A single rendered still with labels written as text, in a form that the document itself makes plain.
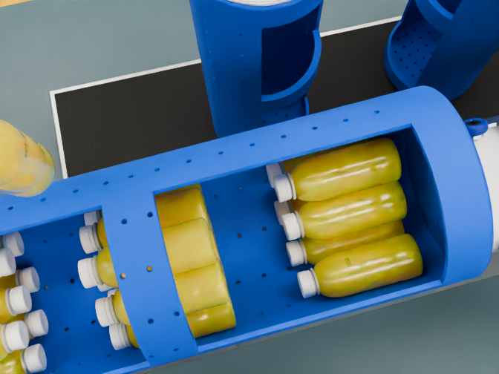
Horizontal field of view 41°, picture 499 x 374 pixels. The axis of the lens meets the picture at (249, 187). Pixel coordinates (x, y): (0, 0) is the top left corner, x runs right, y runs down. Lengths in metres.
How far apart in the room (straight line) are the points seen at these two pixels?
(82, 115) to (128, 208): 1.26
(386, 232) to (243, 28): 0.45
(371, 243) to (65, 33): 1.61
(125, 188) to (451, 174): 0.41
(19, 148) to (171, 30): 1.66
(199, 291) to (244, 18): 0.50
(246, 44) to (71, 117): 0.93
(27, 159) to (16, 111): 1.60
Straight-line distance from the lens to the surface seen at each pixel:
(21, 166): 0.70
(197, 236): 0.86
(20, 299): 1.00
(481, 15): 1.62
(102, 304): 0.93
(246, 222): 1.07
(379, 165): 0.94
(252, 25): 1.19
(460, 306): 2.11
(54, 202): 0.87
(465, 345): 2.10
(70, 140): 2.05
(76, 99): 2.09
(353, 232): 0.99
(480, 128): 1.16
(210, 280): 0.90
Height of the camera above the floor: 2.01
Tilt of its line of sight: 75 degrees down
